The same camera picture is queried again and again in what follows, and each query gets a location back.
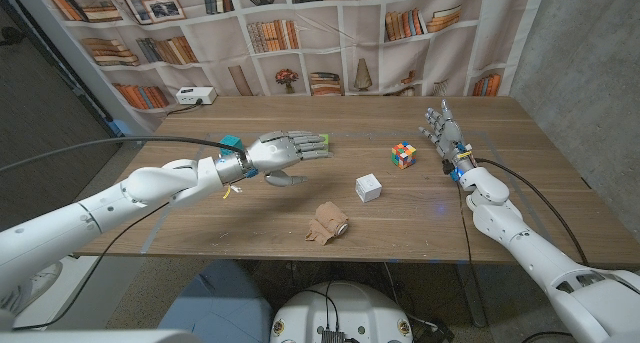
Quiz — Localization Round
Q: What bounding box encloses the black power strip cable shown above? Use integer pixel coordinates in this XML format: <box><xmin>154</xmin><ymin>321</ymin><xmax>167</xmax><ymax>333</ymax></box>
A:
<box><xmin>166</xmin><ymin>100</ymin><xmax>204</xmax><ymax>117</ymax></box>

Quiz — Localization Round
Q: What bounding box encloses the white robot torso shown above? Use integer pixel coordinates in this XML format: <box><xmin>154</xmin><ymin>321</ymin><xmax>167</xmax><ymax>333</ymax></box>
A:
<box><xmin>269</xmin><ymin>281</ymin><xmax>414</xmax><ymax>343</ymax></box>

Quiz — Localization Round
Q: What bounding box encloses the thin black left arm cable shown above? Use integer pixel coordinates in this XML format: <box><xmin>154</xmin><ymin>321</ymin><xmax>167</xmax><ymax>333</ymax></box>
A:
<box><xmin>12</xmin><ymin>201</ymin><xmax>171</xmax><ymax>331</ymax></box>

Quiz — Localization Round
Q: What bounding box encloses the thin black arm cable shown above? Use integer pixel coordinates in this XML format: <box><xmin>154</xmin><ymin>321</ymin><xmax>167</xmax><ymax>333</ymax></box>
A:
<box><xmin>455</xmin><ymin>180</ymin><xmax>475</xmax><ymax>264</ymax></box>
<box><xmin>12</xmin><ymin>201</ymin><xmax>171</xmax><ymax>331</ymax></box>

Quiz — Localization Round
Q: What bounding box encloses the white sneaker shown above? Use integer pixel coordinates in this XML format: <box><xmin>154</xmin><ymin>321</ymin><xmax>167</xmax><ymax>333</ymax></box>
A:
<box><xmin>0</xmin><ymin>260</ymin><xmax>64</xmax><ymax>314</ymax></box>

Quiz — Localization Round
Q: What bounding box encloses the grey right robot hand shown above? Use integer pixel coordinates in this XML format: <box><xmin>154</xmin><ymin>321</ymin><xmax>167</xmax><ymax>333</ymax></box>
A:
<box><xmin>418</xmin><ymin>98</ymin><xmax>475</xmax><ymax>172</ymax></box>

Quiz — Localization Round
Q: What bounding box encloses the white cube block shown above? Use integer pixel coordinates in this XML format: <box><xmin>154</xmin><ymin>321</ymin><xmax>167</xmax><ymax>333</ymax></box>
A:
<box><xmin>354</xmin><ymin>173</ymin><xmax>383</xmax><ymax>204</ymax></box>

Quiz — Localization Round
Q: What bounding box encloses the teal cube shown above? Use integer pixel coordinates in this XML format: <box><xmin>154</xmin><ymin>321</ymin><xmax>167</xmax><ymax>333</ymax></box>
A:
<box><xmin>218</xmin><ymin>134</ymin><xmax>245</xmax><ymax>157</ymax></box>

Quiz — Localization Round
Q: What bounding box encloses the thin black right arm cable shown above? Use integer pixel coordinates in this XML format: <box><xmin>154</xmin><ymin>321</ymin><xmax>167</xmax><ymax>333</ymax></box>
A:
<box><xmin>455</xmin><ymin>180</ymin><xmax>475</xmax><ymax>264</ymax></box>

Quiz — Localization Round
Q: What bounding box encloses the grey table leg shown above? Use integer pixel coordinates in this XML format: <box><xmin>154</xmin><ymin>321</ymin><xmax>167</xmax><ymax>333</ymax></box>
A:
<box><xmin>454</xmin><ymin>262</ymin><xmax>489</xmax><ymax>329</ymax></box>

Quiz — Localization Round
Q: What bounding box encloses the white power strip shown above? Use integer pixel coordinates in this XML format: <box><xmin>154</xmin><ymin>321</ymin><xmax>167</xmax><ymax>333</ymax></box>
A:
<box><xmin>175</xmin><ymin>86</ymin><xmax>218</xmax><ymax>106</ymax></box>

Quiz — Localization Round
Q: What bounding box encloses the printed bookshelf backdrop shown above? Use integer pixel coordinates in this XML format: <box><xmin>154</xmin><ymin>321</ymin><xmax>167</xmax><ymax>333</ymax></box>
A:
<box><xmin>37</xmin><ymin>0</ymin><xmax>549</xmax><ymax>134</ymax></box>

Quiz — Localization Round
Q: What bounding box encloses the tan adhesive wrap roll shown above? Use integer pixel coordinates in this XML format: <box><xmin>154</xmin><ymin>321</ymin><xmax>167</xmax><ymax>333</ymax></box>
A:
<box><xmin>304</xmin><ymin>201</ymin><xmax>350</xmax><ymax>246</ymax></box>

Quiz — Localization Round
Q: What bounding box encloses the multicolour Rubik's cube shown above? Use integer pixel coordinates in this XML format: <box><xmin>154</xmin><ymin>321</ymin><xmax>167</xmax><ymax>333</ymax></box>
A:
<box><xmin>390</xmin><ymin>141</ymin><xmax>418</xmax><ymax>170</ymax></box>

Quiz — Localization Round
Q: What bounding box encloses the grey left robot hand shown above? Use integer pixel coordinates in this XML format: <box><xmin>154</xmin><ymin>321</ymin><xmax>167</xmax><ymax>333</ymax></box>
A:
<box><xmin>244</xmin><ymin>130</ymin><xmax>335</xmax><ymax>188</ymax></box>

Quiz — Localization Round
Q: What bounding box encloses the blue tape piece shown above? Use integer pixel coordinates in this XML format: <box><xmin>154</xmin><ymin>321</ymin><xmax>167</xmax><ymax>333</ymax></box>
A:
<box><xmin>105</xmin><ymin>118</ymin><xmax>132</xmax><ymax>138</ymax></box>

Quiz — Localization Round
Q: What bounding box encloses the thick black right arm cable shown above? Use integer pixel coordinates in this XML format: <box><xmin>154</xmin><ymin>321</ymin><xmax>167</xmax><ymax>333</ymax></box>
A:
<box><xmin>473</xmin><ymin>156</ymin><xmax>591</xmax><ymax>343</ymax></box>

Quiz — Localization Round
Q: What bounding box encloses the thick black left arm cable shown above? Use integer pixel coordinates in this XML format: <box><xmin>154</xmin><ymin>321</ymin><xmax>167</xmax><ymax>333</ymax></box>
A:
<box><xmin>0</xmin><ymin>135</ymin><xmax>250</xmax><ymax>173</ymax></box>

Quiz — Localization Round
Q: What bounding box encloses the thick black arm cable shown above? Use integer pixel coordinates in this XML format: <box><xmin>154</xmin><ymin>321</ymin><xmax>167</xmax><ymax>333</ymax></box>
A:
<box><xmin>0</xmin><ymin>135</ymin><xmax>250</xmax><ymax>173</ymax></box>
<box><xmin>473</xmin><ymin>156</ymin><xmax>591</xmax><ymax>343</ymax></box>

